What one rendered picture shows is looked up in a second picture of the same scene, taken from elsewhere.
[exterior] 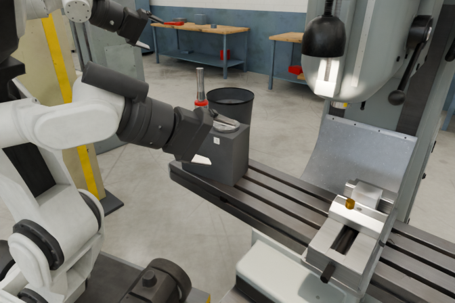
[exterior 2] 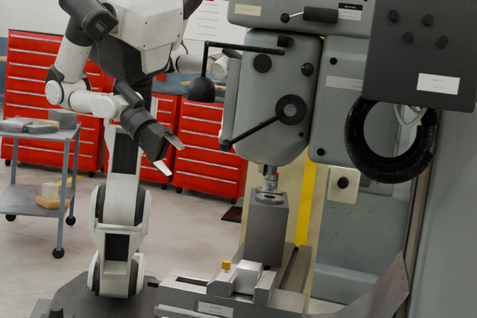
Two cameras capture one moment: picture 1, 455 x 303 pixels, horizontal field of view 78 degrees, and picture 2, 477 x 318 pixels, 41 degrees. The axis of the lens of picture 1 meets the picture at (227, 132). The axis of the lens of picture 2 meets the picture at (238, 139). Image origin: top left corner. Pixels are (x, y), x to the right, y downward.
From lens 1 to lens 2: 1.61 m
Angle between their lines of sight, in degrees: 60
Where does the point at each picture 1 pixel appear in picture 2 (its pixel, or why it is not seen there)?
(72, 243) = (111, 207)
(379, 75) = (238, 130)
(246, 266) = not seen: hidden behind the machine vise
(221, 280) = not seen: outside the picture
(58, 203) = (121, 179)
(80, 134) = (101, 110)
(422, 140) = (419, 303)
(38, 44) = not seen: hidden behind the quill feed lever
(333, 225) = (207, 277)
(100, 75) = (121, 87)
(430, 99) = (421, 235)
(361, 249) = (186, 286)
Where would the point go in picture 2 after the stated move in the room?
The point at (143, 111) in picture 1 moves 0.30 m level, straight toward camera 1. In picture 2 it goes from (129, 112) to (33, 111)
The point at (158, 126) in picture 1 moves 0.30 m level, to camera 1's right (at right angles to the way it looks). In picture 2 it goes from (133, 123) to (172, 143)
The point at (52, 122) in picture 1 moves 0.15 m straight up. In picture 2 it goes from (94, 100) to (99, 49)
